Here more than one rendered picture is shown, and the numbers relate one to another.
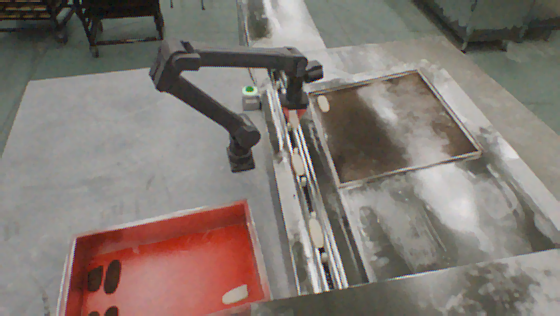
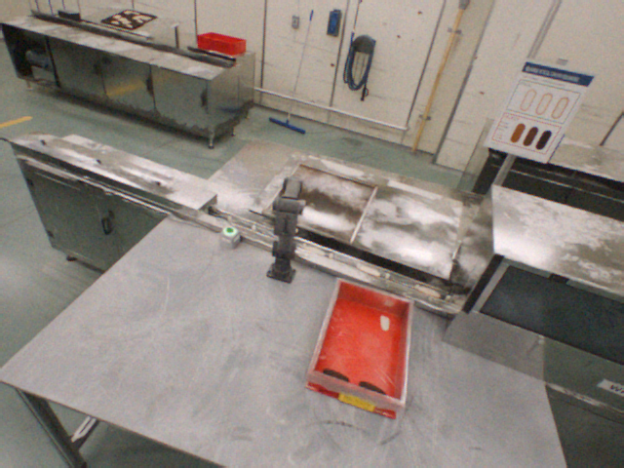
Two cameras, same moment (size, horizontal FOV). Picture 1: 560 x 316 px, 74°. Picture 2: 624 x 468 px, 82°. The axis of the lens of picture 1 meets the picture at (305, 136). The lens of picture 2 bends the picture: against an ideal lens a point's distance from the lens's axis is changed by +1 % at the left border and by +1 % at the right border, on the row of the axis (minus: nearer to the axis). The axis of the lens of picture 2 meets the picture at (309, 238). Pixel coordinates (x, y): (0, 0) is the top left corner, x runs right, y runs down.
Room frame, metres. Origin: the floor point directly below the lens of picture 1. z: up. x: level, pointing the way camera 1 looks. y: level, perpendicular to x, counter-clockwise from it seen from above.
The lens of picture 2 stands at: (0.23, 1.19, 1.98)
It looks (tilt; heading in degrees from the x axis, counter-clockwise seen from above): 38 degrees down; 301
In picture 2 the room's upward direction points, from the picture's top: 10 degrees clockwise
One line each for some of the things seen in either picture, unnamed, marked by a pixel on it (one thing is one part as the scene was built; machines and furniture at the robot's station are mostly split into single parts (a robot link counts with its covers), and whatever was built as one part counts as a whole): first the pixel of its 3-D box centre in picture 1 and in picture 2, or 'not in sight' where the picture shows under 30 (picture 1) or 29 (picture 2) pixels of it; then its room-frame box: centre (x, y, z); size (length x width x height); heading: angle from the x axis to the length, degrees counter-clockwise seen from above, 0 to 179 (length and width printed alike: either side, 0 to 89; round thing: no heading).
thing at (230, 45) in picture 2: not in sight; (222, 43); (4.07, -2.28, 0.93); 0.51 x 0.36 x 0.13; 19
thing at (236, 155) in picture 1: (240, 151); (282, 267); (0.93, 0.23, 0.86); 0.12 x 0.09 x 0.08; 21
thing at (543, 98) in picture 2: not in sight; (535, 113); (0.36, -1.00, 1.50); 0.33 x 0.01 x 0.45; 12
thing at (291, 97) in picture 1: (294, 93); not in sight; (1.04, 0.05, 1.05); 0.10 x 0.07 x 0.07; 105
